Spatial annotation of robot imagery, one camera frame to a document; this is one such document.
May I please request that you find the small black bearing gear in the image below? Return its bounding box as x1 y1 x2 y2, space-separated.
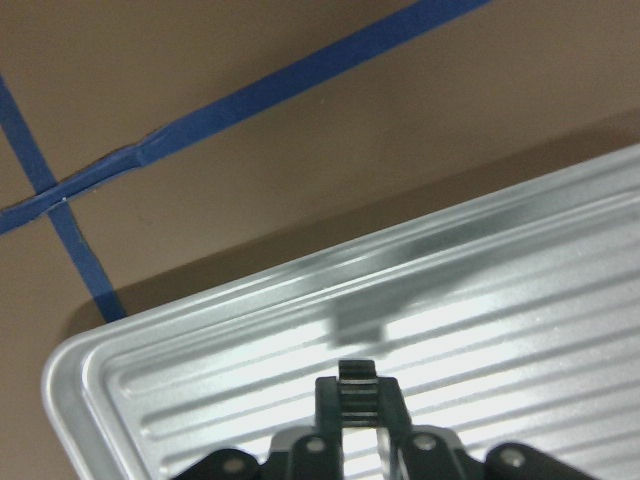
338 359 378 428

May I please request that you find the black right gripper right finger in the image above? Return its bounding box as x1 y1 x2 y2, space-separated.
376 377 453 479

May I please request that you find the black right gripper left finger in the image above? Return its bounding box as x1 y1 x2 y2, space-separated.
292 377 344 479

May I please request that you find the silver ribbed metal tray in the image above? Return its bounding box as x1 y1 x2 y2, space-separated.
41 146 639 479

